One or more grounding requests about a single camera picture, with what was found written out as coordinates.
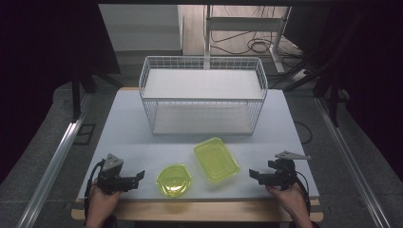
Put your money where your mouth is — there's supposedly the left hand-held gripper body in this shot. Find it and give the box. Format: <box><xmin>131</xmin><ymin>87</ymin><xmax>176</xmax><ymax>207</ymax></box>
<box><xmin>96</xmin><ymin>153</ymin><xmax>141</xmax><ymax>196</ymax></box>

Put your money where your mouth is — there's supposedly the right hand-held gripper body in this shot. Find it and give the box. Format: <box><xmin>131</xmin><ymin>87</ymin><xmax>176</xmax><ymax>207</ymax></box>
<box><xmin>265</xmin><ymin>150</ymin><xmax>312</xmax><ymax>192</ymax></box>

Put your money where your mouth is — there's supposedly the round yellow-green plastic container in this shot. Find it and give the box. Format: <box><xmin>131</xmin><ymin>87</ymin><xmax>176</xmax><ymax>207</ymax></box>
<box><xmin>155</xmin><ymin>162</ymin><xmax>193</xmax><ymax>199</ymax></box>

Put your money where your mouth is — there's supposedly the rectangular yellow-green plastic container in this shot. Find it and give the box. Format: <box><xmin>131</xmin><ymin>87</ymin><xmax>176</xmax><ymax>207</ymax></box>
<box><xmin>193</xmin><ymin>137</ymin><xmax>240</xmax><ymax>183</ymax></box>

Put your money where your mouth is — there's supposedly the white wire basket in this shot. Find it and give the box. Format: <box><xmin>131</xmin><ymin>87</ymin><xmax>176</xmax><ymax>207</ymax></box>
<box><xmin>138</xmin><ymin>55</ymin><xmax>269</xmax><ymax>137</ymax></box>

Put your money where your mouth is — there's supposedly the person's right hand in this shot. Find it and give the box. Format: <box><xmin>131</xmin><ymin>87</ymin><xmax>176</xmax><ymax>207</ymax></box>
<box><xmin>264</xmin><ymin>181</ymin><xmax>308</xmax><ymax>221</ymax></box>

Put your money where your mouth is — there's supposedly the person's left hand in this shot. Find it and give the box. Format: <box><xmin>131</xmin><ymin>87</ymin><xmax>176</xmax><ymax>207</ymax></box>
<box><xmin>85</xmin><ymin>179</ymin><xmax>124</xmax><ymax>222</ymax></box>

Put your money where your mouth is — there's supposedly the black metal stand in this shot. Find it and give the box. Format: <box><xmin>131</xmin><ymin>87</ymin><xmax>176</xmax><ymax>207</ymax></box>
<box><xmin>282</xmin><ymin>60</ymin><xmax>351</xmax><ymax>128</ymax></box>
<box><xmin>69</xmin><ymin>60</ymin><xmax>125</xmax><ymax>122</ymax></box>

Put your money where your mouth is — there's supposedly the white power strip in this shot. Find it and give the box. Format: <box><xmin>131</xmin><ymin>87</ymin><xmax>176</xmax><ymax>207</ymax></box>
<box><xmin>290</xmin><ymin>68</ymin><xmax>309</xmax><ymax>83</ymax></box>

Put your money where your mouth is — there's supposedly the white cabinet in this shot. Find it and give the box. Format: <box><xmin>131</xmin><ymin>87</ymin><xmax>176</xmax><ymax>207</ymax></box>
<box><xmin>98</xmin><ymin>3</ymin><xmax>185</xmax><ymax>57</ymax></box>

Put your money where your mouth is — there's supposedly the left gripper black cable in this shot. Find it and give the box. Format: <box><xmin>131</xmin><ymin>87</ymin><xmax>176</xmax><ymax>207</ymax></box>
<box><xmin>83</xmin><ymin>159</ymin><xmax>106</xmax><ymax>226</ymax></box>

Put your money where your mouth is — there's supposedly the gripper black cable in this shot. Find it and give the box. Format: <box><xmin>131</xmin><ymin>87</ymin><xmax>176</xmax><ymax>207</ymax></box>
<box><xmin>83</xmin><ymin>159</ymin><xmax>106</xmax><ymax>226</ymax></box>
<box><xmin>294</xmin><ymin>170</ymin><xmax>314</xmax><ymax>219</ymax></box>

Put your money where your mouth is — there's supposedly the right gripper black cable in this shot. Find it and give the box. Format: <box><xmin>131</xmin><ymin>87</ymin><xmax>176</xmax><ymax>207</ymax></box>
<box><xmin>294</xmin><ymin>170</ymin><xmax>314</xmax><ymax>219</ymax></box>

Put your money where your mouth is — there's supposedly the black loop floor cable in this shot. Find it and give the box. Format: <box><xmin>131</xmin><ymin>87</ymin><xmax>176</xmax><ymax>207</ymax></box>
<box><xmin>294</xmin><ymin>120</ymin><xmax>315</xmax><ymax>145</ymax></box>

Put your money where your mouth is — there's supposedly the black square floor bracket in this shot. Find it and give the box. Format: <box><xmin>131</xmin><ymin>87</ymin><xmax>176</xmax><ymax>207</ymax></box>
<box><xmin>73</xmin><ymin>123</ymin><xmax>97</xmax><ymax>146</ymax></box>

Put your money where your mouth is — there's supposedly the aluminium rail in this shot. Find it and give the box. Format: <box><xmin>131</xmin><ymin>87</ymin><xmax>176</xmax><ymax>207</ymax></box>
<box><xmin>16</xmin><ymin>93</ymin><xmax>93</xmax><ymax>228</ymax></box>
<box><xmin>314</xmin><ymin>95</ymin><xmax>390</xmax><ymax>228</ymax></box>

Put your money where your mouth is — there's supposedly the tangle of black floor cables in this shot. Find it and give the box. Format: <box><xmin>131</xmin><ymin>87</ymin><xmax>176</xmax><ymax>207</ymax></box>
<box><xmin>210</xmin><ymin>29</ymin><xmax>303</xmax><ymax>59</ymax></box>

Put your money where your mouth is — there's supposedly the white metal desk frame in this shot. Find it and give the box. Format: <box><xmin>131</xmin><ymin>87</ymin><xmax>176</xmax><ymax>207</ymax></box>
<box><xmin>203</xmin><ymin>4</ymin><xmax>293</xmax><ymax>74</ymax></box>

